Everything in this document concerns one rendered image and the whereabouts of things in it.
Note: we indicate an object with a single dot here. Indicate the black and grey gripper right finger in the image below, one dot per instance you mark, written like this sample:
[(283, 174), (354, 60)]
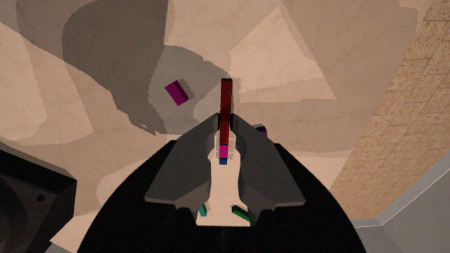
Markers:
[(271, 178)]

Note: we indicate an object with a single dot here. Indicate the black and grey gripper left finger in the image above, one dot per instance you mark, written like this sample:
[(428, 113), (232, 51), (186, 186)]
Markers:
[(177, 175)]

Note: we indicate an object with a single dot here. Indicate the turquoise rod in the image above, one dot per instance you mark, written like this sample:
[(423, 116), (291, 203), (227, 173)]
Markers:
[(202, 210)]

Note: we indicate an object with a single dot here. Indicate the green rod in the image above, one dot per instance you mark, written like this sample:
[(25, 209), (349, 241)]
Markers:
[(240, 212)]

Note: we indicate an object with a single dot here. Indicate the purple rod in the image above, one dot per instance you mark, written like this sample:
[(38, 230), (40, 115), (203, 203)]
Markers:
[(263, 130)]

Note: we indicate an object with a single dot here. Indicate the dark red rod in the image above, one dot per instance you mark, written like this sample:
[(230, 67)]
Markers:
[(225, 110)]

